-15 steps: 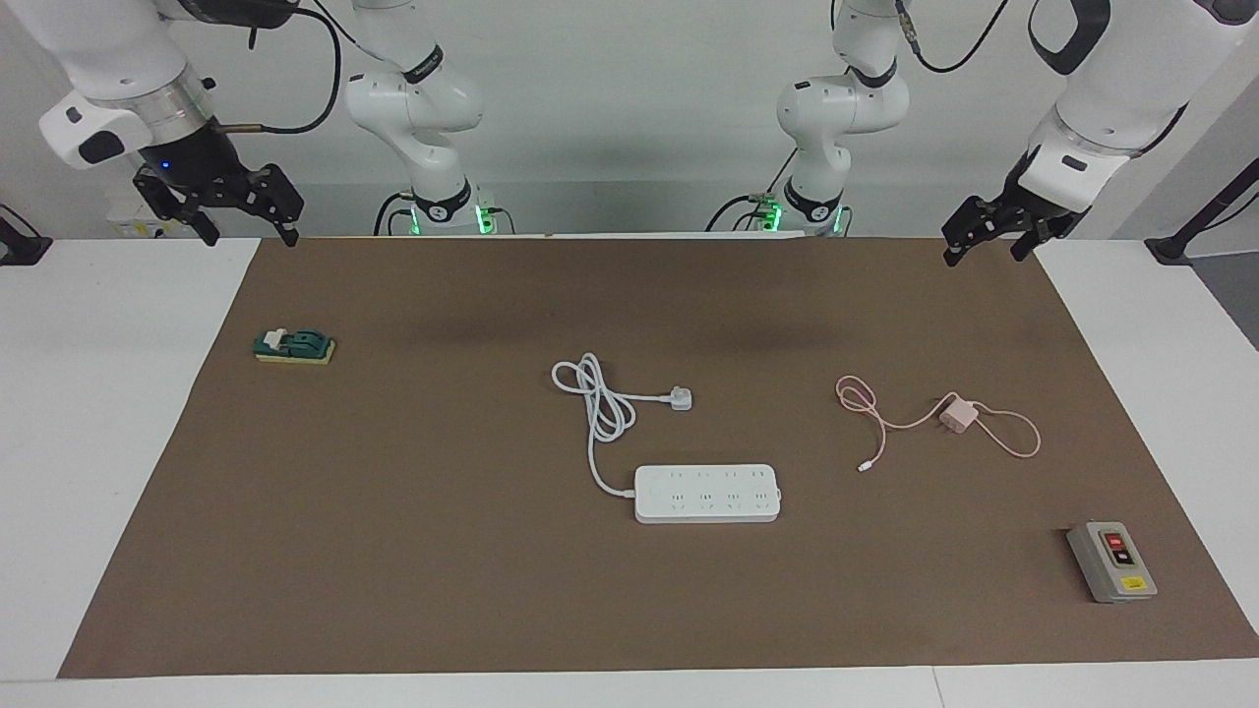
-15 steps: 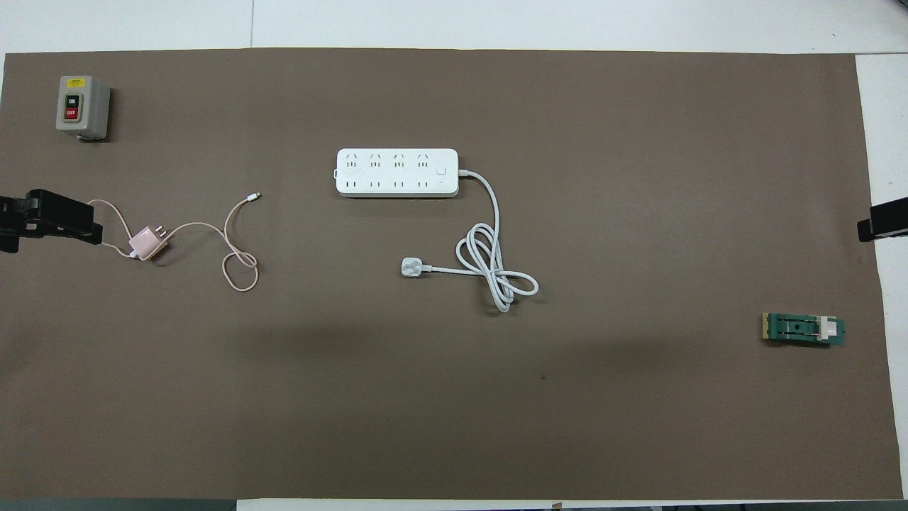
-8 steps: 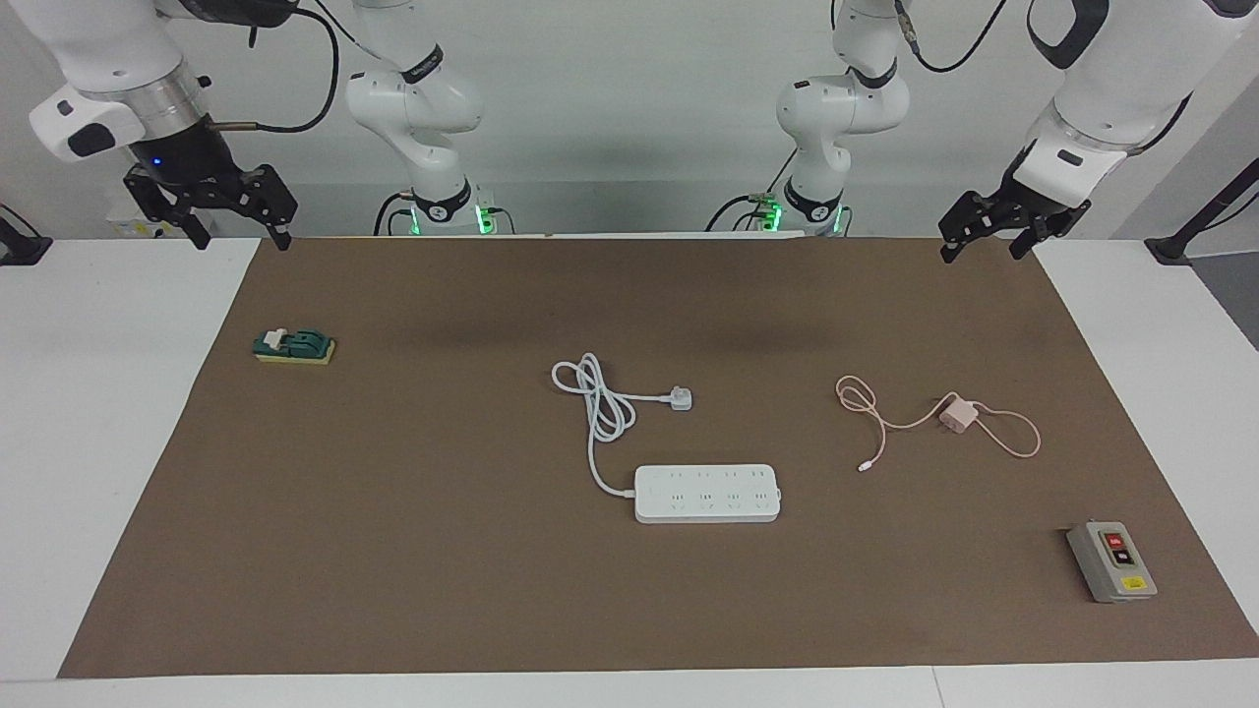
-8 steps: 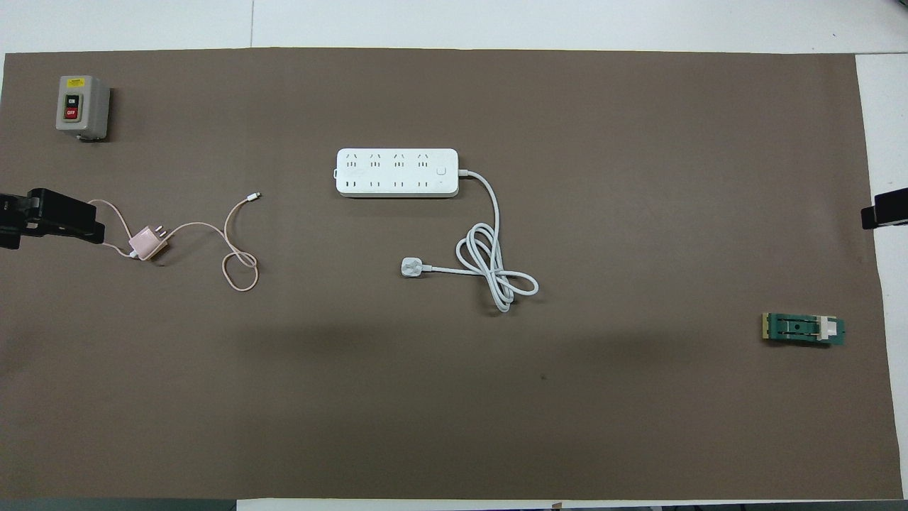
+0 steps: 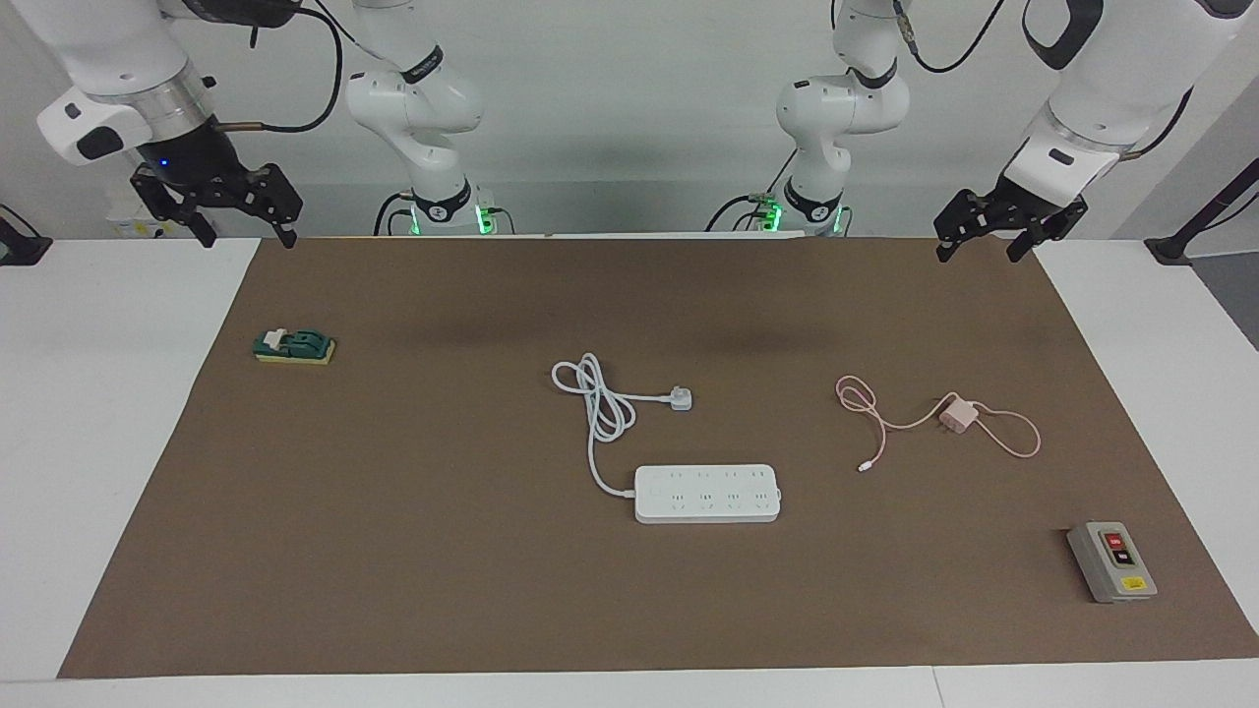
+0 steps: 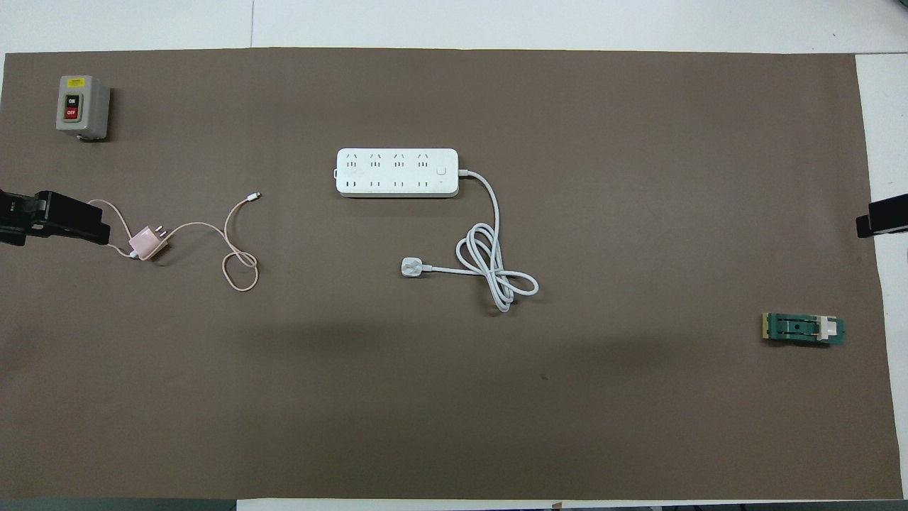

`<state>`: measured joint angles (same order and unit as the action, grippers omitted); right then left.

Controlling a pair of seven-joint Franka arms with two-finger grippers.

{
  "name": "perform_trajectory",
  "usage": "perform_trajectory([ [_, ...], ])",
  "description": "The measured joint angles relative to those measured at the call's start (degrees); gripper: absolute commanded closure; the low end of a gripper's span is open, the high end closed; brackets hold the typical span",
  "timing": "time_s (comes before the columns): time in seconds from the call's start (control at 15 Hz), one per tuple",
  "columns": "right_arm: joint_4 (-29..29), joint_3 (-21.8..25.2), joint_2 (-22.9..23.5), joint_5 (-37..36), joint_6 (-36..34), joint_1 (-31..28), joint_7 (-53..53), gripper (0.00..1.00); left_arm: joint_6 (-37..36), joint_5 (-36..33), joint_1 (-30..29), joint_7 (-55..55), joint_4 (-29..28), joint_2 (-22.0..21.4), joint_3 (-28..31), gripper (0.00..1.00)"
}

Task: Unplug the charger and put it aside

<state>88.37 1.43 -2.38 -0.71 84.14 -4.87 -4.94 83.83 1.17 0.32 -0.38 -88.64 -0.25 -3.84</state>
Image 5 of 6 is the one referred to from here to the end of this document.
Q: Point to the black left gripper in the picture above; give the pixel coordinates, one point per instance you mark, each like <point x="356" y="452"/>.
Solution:
<point x="1038" y="202"/>

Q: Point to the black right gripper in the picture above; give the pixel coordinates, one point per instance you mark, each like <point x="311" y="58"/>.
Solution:
<point x="197" y="172"/>

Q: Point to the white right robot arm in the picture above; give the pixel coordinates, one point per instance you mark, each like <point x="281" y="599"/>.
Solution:
<point x="98" y="39"/>

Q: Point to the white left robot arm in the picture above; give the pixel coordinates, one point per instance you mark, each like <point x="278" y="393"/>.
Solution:
<point x="1111" y="69"/>

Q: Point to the white box with yellow label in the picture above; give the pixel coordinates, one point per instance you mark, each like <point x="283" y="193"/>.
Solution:
<point x="123" y="228"/>

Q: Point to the black clamp with slanted rod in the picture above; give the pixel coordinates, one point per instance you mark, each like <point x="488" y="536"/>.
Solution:
<point x="1170" y="248"/>

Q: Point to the black table clamp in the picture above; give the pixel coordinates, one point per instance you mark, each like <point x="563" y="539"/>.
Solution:
<point x="25" y="251"/>

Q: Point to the brown paper mat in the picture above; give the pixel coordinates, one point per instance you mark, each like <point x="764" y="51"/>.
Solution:
<point x="393" y="541"/>

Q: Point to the green knife switch yellow base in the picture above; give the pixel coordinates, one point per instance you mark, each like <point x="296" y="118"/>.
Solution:
<point x="305" y="344"/>

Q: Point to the grey push-button switch box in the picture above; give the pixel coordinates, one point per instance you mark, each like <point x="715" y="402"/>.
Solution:
<point x="1107" y="565"/>

